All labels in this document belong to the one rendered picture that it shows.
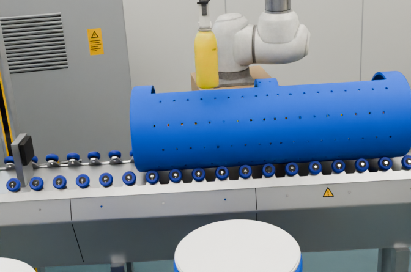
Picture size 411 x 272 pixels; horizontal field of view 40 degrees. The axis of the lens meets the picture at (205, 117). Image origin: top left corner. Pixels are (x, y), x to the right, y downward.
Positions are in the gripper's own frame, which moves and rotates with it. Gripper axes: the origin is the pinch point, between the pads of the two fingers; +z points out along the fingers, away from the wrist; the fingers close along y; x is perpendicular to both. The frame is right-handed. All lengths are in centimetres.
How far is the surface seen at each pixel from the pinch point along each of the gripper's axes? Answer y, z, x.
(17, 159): -6, 45, -63
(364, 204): 3, 63, 49
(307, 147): 3, 42, 30
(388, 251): -16, 93, 64
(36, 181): 0, 51, -56
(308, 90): -3.0, 25.5, 31.3
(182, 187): 0, 55, -10
